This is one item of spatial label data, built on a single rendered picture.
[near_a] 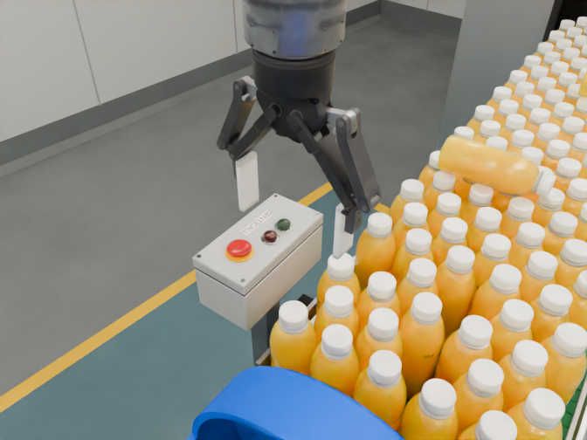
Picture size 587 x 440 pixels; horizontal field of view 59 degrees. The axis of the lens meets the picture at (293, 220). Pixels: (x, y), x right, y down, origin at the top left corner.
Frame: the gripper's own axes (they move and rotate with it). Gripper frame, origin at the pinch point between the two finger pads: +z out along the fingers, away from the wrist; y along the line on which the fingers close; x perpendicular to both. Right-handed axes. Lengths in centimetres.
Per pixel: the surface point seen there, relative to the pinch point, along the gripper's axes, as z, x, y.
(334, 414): 1.1, -16.6, 16.9
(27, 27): 55, 96, -250
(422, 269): 15.7, 17.9, 10.0
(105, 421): 125, -2, -78
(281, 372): 2.6, -15.3, 10.5
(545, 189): 11.8, 43.1, 18.7
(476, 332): 15.8, 11.7, 20.8
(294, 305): 15.8, 0.9, -0.4
